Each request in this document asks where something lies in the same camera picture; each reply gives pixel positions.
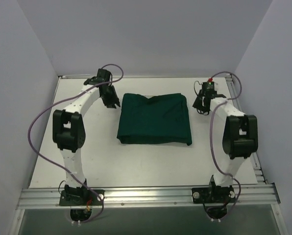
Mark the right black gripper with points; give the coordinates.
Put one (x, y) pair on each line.
(201, 103)

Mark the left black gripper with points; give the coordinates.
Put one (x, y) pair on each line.
(109, 97)

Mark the dark green surgical cloth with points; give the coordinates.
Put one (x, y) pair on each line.
(155, 120)

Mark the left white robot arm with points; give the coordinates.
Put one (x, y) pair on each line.
(68, 130)

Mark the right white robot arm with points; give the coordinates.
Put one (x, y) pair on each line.
(229, 166)

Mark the back aluminium rail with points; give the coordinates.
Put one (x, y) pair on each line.
(85, 76)

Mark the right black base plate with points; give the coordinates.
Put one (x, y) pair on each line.
(220, 195)

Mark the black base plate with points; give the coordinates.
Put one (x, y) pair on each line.
(220, 195)
(82, 198)

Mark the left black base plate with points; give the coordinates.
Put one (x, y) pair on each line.
(82, 198)

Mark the front aluminium rail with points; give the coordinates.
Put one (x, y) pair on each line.
(48, 198)

